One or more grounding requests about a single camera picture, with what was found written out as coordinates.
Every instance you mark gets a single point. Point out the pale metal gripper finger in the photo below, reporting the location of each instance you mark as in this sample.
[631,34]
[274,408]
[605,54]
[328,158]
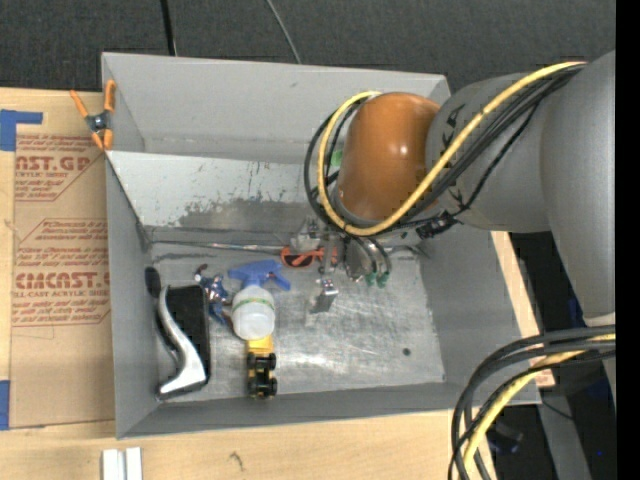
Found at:
[324,300]
[307,242]

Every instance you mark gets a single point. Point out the orange sunglasses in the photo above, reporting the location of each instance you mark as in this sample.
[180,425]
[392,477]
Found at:
[300,258]

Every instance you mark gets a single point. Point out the grey metal bin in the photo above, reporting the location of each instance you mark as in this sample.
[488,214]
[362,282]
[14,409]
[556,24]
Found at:
[350,338]

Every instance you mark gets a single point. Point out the white spray bottle blue nozzle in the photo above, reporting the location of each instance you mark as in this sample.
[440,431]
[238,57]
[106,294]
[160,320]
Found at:
[252,313]

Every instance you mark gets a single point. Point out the yellow toy truck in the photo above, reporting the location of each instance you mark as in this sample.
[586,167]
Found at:
[261,368]

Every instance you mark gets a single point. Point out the blue toy figure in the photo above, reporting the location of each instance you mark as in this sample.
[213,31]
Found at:
[216,290]

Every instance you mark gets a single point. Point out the black and silver stapler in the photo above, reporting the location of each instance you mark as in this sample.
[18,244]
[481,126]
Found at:
[187,318]

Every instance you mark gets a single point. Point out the brown cardboard board red print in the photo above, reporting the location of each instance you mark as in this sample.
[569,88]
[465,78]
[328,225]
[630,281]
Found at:
[55,268]

